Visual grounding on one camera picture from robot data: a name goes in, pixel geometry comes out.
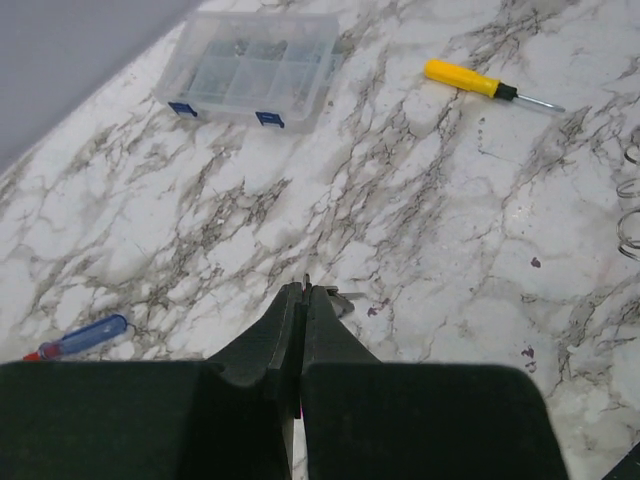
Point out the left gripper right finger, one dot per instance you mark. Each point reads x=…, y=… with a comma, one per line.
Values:
x=367, y=419

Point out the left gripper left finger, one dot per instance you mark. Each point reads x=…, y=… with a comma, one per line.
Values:
x=229, y=416

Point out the blue red screwdriver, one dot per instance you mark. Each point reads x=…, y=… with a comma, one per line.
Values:
x=80, y=340

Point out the clear plastic screw box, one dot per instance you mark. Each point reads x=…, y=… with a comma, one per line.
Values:
x=271, y=70

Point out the yellow screwdriver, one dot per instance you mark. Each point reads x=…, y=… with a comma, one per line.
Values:
x=471, y=81

